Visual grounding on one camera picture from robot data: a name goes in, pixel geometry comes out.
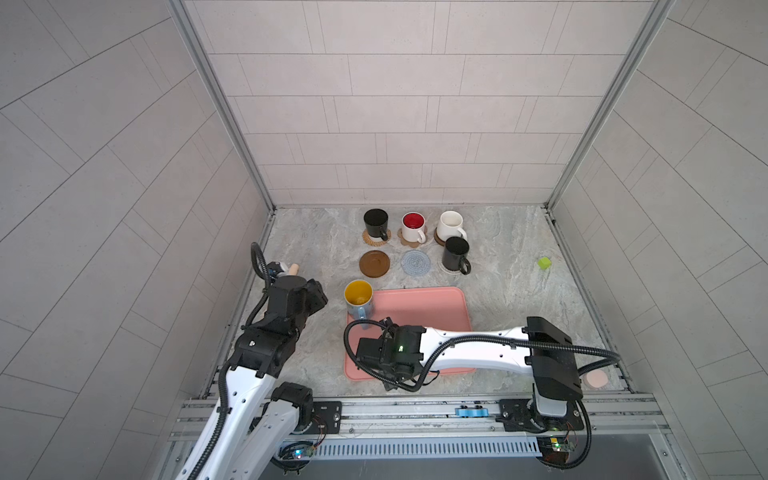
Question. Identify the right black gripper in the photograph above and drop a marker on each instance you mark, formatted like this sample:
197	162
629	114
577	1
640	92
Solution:
382	373

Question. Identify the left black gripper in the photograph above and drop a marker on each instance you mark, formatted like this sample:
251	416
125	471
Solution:
315	295

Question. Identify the blue mug yellow inside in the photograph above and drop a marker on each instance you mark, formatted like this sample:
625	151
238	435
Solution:
358	296

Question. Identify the brown wooden coaster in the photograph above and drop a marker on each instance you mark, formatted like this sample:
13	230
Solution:
374	264
437	238

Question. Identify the grey felt round coaster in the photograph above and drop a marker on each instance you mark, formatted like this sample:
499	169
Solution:
416	263

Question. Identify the white lace coaster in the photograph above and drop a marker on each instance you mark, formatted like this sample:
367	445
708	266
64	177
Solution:
444	270

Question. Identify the black mug front row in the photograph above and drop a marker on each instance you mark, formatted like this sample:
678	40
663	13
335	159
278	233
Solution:
456	246

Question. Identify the black mug row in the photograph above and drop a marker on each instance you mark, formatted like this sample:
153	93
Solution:
456	246
376	224

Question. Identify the woven rattan coaster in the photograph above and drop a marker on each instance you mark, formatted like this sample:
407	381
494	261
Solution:
372	241

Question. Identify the cork paw print coaster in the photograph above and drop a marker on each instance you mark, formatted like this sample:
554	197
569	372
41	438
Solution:
407	243

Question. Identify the white mug red inside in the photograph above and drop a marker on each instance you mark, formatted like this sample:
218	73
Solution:
413	219

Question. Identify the black mug back row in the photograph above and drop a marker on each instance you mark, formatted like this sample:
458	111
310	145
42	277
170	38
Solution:
376	224

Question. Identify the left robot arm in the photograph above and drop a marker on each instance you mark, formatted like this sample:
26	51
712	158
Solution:
255	413

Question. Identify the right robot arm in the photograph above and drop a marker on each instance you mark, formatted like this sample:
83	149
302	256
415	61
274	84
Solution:
538	350

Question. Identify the pink round coaster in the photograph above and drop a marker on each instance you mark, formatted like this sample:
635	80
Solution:
596	379

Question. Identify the pink silicone tray mat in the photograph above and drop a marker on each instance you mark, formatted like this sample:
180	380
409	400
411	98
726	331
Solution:
442	308

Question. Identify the left circuit board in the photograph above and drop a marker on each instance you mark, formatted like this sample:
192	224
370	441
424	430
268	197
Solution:
297	451

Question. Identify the circuit board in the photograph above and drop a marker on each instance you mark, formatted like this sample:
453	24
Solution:
297	451
557	448

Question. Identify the right circuit board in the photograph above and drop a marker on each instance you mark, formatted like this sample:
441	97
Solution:
557	448

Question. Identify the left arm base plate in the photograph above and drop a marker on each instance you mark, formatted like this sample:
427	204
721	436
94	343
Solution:
325	419

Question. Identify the blue clamp on rail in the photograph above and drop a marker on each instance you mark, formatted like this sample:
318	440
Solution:
475	411

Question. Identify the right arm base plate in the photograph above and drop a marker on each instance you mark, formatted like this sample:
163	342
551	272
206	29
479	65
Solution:
520	415

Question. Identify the aluminium mounting rail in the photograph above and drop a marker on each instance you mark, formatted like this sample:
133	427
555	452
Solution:
368	417

